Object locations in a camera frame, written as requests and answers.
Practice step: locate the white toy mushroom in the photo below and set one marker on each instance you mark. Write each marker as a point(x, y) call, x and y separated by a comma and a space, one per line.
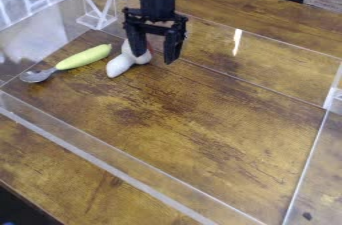
point(125, 60)

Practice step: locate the clear acrylic enclosure wall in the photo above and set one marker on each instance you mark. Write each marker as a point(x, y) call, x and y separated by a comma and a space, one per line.
point(224, 138)

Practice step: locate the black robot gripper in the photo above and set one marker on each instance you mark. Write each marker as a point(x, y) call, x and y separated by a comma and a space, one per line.
point(154, 18)

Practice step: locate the clear acrylic triangle bracket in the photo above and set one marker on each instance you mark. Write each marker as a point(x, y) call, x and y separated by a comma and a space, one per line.
point(97, 18)

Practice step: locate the green handled metal spoon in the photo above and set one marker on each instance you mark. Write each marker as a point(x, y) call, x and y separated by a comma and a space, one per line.
point(80, 59)

